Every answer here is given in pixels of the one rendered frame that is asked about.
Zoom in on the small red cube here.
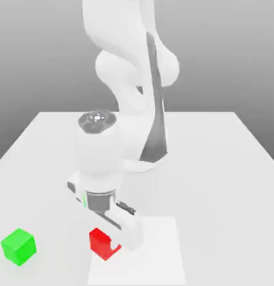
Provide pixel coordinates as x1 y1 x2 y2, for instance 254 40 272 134
89 227 122 261

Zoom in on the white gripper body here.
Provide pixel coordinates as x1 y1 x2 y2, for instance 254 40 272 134
83 192 145 252

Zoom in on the small green cube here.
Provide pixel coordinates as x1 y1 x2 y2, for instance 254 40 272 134
0 227 37 267

